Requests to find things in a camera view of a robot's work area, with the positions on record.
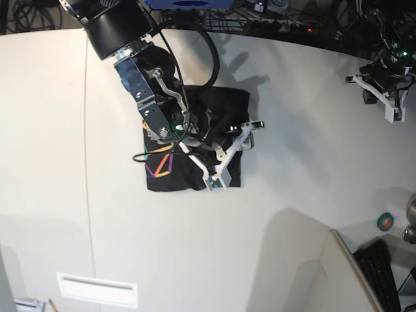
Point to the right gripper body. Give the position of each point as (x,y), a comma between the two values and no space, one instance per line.
(212,143)

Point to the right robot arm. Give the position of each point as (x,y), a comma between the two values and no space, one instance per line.
(150,74)

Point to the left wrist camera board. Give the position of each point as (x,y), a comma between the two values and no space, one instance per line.
(395,114)

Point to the beige divider panel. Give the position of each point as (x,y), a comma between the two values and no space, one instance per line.
(346,286)

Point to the metal cylinder stand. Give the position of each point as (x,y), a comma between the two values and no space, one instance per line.
(409,231)

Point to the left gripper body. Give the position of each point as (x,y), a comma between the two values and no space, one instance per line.
(387,77)

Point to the black power strip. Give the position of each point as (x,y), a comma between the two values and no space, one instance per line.
(273,26)

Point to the black keyboard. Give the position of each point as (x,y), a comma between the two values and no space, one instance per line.
(374,261)

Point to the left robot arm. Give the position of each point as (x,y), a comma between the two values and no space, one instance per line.
(382,28)

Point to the blue box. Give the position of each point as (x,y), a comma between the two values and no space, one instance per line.
(188,4)

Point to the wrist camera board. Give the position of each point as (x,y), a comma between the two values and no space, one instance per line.
(214,183)
(395,114)

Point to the black t-shirt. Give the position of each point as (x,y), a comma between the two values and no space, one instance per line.
(220,112)

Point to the pencil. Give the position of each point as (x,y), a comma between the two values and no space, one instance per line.
(53,306)

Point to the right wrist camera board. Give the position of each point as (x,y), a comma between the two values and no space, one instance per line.
(214,183)

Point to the green tape roll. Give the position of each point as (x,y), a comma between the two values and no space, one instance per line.
(385,222)

